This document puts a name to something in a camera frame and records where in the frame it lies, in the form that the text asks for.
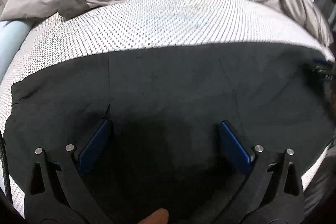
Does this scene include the white honeycomb mattress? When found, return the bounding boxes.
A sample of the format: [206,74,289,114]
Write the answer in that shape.
[0,0,336,219]

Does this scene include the person's right hand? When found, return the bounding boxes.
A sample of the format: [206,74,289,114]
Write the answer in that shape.
[324,81,336,118]

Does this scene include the person's left hand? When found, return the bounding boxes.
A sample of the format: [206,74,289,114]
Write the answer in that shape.
[138,209,169,224]

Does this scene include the black pants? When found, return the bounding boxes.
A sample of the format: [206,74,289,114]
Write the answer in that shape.
[4,43,335,223]

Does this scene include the light blue pillow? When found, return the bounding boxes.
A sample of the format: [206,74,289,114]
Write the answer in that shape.
[0,20,34,81]

